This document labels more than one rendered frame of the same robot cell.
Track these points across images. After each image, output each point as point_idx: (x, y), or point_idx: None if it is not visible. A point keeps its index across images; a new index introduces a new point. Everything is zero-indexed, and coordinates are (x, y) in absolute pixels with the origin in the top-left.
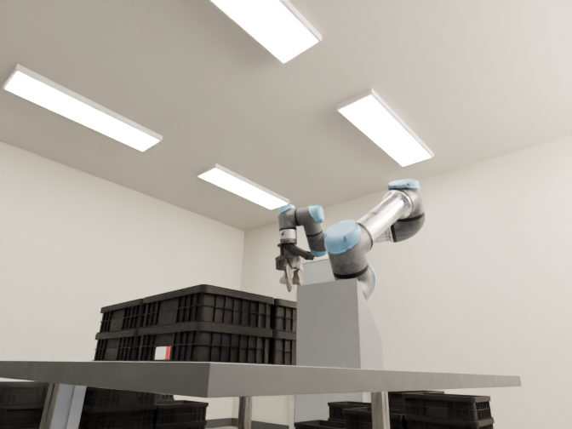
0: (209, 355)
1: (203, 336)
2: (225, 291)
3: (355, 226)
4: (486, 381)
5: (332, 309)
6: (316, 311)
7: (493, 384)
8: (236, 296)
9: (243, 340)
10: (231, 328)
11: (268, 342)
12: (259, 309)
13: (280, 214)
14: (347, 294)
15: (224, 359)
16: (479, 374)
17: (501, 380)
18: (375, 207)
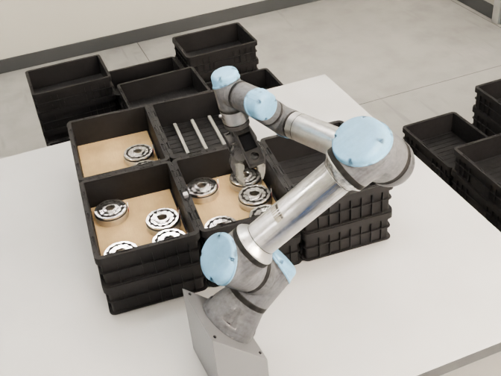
0: (126, 304)
1: (113, 295)
2: (125, 256)
3: (226, 267)
4: (437, 372)
5: (203, 340)
6: (195, 327)
7: (461, 365)
8: (140, 254)
9: (165, 280)
10: (143, 282)
11: (200, 271)
12: (177, 251)
13: (212, 89)
14: (209, 343)
15: (145, 302)
16: (419, 374)
17: (498, 347)
18: (291, 194)
